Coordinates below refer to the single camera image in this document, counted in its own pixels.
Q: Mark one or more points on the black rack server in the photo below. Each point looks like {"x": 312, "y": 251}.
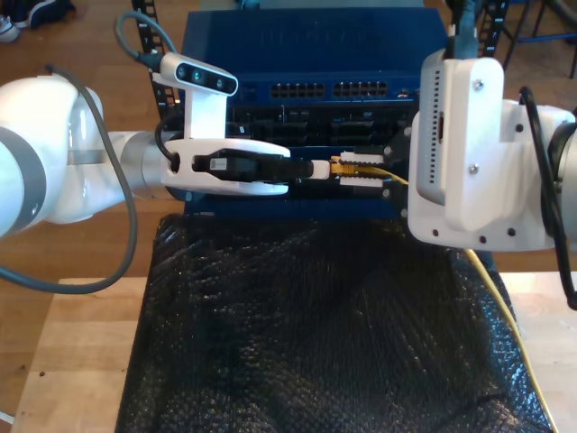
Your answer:
{"x": 315, "y": 131}

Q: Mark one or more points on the dark blue base panel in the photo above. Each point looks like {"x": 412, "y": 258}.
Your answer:
{"x": 270, "y": 209}

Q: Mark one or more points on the dark metal stool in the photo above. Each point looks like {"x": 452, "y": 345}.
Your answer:
{"x": 541, "y": 40}

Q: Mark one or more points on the black bubble wrap mat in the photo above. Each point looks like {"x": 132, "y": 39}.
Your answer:
{"x": 293, "y": 361}

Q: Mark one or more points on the dark blue shoe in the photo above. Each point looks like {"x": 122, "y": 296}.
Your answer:
{"x": 45, "y": 11}

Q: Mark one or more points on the white shoe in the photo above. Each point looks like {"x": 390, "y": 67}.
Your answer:
{"x": 6, "y": 29}

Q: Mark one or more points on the white flat strip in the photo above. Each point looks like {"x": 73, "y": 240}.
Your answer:
{"x": 5, "y": 417}

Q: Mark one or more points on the blue network switch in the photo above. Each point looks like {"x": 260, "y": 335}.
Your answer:
{"x": 315, "y": 45}

